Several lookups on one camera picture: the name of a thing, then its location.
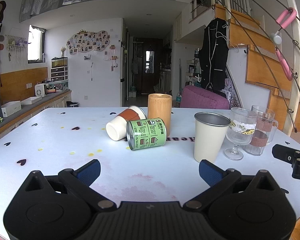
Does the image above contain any white wall rack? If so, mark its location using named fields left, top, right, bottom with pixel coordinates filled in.
left=4, top=34, right=28, bottom=63

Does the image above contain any cream metal cup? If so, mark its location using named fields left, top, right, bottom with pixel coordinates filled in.
left=193, top=112, right=231, bottom=163

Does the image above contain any white stair post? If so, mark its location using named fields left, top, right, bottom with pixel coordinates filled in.
left=282, top=0, right=300, bottom=137

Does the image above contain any dark drawer unit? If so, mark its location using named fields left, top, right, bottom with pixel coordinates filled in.
left=50, top=66, right=69, bottom=83

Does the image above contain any photo collage wall board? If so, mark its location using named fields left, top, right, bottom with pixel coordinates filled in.
left=66, top=30, right=111, bottom=55

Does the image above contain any white cup with brown sleeve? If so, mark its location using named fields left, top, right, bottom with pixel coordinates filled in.
left=105, top=105, right=147, bottom=142

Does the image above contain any white cardboard box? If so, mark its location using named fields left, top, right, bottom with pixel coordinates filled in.
left=1, top=100, right=22, bottom=117

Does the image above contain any flat white box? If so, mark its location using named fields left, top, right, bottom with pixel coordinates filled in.
left=20, top=96, right=43, bottom=105

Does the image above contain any window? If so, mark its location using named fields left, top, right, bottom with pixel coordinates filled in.
left=27, top=25, right=46, bottom=64

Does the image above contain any dark entrance door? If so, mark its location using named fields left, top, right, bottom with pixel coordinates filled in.
left=139, top=38, right=163, bottom=93

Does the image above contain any pink clip handle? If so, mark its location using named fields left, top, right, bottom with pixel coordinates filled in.
left=274, top=7, right=298, bottom=81

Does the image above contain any glass fish tank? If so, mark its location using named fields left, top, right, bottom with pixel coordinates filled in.
left=51, top=57, right=69, bottom=69

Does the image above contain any green tin can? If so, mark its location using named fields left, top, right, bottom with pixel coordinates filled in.
left=126, top=118, right=167, bottom=151

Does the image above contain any bamboo cup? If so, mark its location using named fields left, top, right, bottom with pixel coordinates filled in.
left=147, top=93, right=173, bottom=133

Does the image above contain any wooden staircase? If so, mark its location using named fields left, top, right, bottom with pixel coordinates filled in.
left=214, top=4, right=300, bottom=153

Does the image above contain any small white appliance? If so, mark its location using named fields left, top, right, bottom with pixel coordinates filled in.
left=34, top=83, right=48, bottom=97

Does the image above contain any ribbed glass goblet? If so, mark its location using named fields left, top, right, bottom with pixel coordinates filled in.
left=223, top=107, right=258, bottom=161

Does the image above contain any metal stair railing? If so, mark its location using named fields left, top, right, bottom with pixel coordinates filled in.
left=189, top=0, right=300, bottom=133

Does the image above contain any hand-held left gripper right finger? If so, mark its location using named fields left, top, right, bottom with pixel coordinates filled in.
left=184, top=159, right=282, bottom=210

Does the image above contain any white counter cabinet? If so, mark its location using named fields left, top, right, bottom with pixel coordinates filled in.
left=0, top=89, right=72, bottom=147

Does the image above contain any glass mug with brown bands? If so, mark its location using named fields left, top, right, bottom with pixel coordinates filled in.
left=242, top=105, right=279, bottom=156

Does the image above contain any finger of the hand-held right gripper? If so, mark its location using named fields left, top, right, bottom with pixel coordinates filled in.
left=272, top=144, right=300, bottom=179

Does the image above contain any black jacket with white trim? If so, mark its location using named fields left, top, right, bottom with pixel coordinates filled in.
left=198, top=18, right=230, bottom=92

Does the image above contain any purple armchair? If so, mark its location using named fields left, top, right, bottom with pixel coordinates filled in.
left=180, top=85, right=230, bottom=110

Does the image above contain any washing machine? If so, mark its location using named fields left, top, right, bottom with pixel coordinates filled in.
left=159, top=71, right=171, bottom=93

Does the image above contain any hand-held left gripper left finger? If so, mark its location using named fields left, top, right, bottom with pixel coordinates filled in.
left=22, top=159, right=117, bottom=210

